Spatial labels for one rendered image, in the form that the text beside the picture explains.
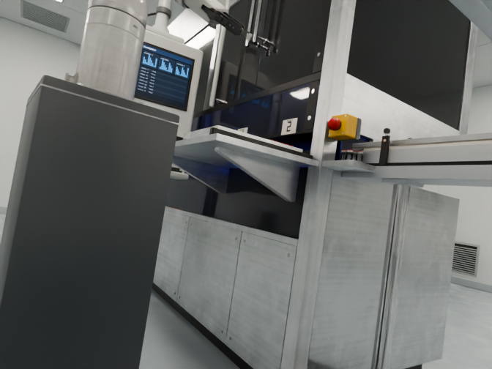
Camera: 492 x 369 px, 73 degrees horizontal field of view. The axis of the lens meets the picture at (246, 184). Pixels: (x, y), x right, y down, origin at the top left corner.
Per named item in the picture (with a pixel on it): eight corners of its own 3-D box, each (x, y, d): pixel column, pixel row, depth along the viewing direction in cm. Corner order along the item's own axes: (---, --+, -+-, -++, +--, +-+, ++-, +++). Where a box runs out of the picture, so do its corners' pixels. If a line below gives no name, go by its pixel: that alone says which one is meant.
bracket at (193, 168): (222, 193, 165) (226, 168, 166) (225, 194, 163) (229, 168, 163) (156, 183, 146) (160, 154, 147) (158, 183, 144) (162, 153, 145)
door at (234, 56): (209, 110, 197) (224, 13, 200) (255, 94, 158) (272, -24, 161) (208, 109, 196) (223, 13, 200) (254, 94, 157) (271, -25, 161)
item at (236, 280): (226, 271, 336) (239, 184, 341) (439, 377, 164) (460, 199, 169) (124, 270, 280) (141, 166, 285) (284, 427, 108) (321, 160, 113)
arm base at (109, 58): (60, 82, 58) (79, -19, 60) (45, 99, 73) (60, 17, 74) (162, 113, 70) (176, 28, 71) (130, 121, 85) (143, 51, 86)
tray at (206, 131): (258, 161, 139) (259, 152, 139) (301, 159, 117) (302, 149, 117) (181, 143, 120) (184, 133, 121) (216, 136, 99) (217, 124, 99)
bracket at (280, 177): (289, 201, 123) (294, 166, 124) (295, 202, 121) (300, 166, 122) (208, 187, 105) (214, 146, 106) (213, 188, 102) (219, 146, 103)
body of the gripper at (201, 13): (191, 6, 103) (220, 28, 103) (176, 4, 94) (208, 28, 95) (202, -18, 99) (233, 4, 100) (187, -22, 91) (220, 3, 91)
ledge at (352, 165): (348, 173, 121) (349, 168, 121) (381, 173, 110) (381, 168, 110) (321, 166, 113) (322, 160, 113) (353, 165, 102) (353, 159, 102)
